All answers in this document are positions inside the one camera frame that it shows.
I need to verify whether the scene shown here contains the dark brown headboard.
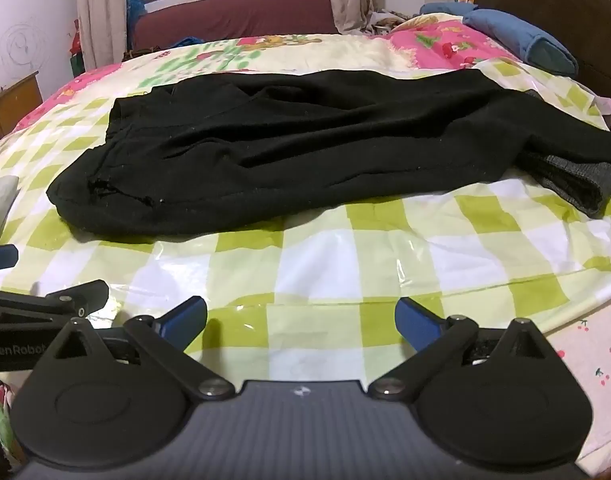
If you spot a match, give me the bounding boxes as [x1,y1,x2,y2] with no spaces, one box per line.
[473,0,611,128]

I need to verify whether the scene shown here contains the grey knit garment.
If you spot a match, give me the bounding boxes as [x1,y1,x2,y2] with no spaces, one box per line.
[515,89,611,220]

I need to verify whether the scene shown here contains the red and green toy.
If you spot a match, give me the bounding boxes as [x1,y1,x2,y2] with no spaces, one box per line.
[68,19,86,79]

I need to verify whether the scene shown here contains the black pants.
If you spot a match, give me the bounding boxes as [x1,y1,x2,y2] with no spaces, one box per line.
[46,67,611,236]

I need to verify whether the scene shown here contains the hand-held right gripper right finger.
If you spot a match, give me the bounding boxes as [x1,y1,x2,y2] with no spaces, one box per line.
[368,296,561,403]

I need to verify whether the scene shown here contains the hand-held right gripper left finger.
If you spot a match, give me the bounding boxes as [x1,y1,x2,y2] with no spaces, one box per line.
[50,296,236,402]

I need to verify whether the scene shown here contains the wooden side cabinet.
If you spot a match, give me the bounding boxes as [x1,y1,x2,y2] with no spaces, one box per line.
[0,71,44,152]

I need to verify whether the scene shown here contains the pink floral quilt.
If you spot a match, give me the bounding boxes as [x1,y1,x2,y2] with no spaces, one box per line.
[10,12,541,133]

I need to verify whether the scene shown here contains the blue pillow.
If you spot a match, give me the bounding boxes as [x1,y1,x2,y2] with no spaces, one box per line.
[463,7,579,79]

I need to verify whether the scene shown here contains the pile of clothes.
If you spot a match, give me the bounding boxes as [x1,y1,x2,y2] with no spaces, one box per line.
[364,7,422,37]

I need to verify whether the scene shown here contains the cherry print sheet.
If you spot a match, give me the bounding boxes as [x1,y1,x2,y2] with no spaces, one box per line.
[549,300,611,477]

